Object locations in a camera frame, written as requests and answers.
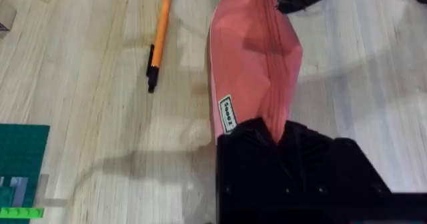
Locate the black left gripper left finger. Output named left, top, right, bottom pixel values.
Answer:
left=216, top=117, right=285, bottom=201

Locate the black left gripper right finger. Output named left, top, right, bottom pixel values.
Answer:
left=278, top=119, right=392, bottom=201

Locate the pink soft zip bag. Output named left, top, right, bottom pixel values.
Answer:
left=208, top=0, right=304, bottom=145

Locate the orange pen with black cap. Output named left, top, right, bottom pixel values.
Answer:
left=145, top=0, right=173, bottom=94

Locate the green board with toy blocks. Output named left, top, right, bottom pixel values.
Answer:
left=0, top=123, right=51, bottom=224

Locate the grey box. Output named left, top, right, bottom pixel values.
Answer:
left=0, top=0, right=17, bottom=40

